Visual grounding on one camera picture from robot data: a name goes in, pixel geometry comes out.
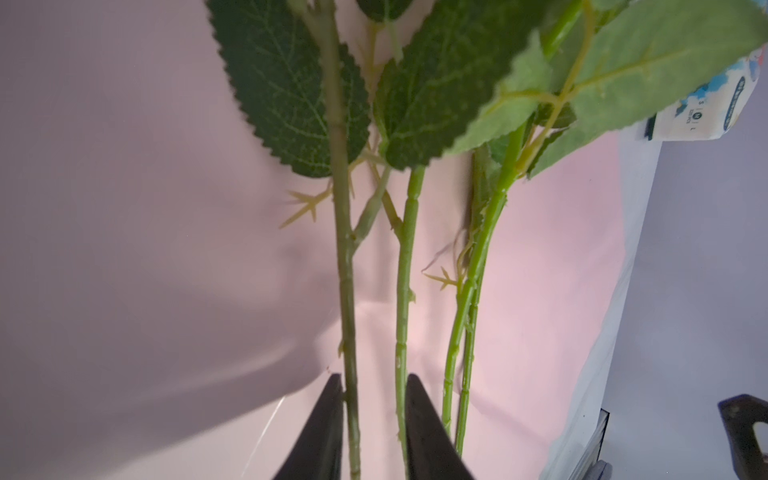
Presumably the pink purple wrapping paper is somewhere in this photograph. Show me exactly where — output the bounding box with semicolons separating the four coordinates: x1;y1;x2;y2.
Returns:
1;1;630;479

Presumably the cream peach fake rose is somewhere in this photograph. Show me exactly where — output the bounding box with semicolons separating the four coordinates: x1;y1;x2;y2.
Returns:
455;144;498;456

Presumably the pink fake rose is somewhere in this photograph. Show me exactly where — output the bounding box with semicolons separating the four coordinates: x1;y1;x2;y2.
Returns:
206;1;370;479

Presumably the white blue fake rose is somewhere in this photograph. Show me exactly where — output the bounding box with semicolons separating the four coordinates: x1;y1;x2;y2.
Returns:
442;1;767;437

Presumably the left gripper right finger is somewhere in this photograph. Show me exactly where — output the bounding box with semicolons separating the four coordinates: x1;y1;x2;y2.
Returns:
405;373;473;480

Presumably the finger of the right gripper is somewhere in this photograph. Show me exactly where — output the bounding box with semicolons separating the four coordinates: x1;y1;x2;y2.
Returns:
718;394;767;480

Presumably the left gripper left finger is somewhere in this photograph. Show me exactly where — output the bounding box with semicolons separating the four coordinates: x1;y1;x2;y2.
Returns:
273;373;344;480

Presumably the tissue pack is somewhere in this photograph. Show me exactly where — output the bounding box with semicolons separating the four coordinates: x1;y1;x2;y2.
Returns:
644;46;767;141

